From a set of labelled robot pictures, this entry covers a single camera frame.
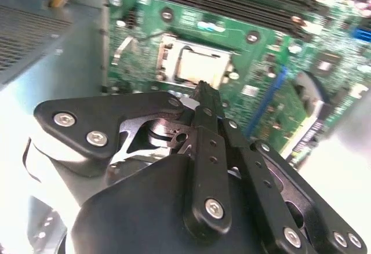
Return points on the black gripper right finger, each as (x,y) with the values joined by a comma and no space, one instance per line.
(261,178)

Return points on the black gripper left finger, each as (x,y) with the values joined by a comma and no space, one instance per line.
(208,178)

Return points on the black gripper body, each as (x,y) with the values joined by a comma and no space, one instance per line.
(139,213)

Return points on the silver CPU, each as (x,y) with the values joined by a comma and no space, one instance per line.
(203,67)

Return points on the metal socket cover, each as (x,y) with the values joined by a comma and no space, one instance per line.
(171,59)

